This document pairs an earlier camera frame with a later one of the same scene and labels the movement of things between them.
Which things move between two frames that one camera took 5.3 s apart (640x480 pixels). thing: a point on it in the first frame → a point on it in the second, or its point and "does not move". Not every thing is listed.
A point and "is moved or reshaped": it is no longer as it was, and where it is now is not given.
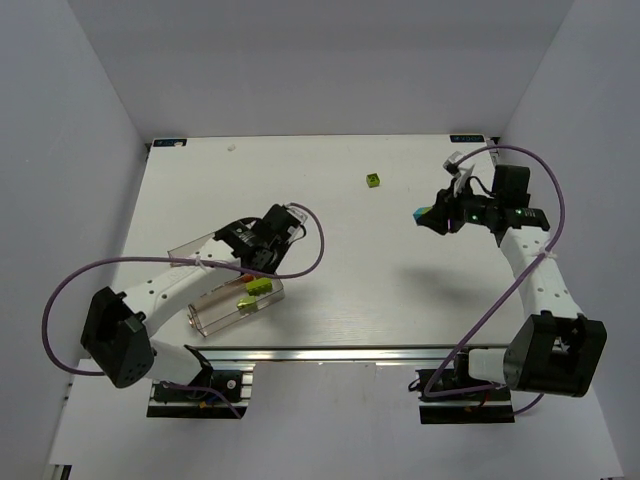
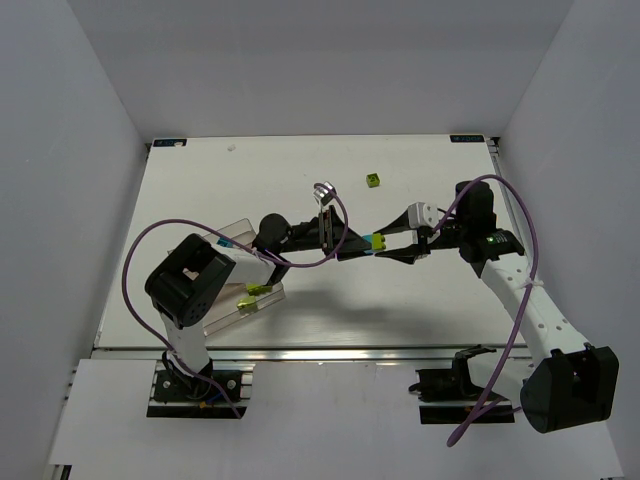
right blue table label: x=466 y=138 does not move
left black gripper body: x=261 y=256 → x=325 y=231
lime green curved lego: x=246 y=303 does not move
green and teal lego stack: x=420 y=211 is moved or reshaped
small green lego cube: x=372 y=180 does not move
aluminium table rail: x=328 y=354 does not move
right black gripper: x=445 y=214 → x=423 y=238
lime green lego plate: x=259 y=285 does not move
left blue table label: x=169 y=142 does not move
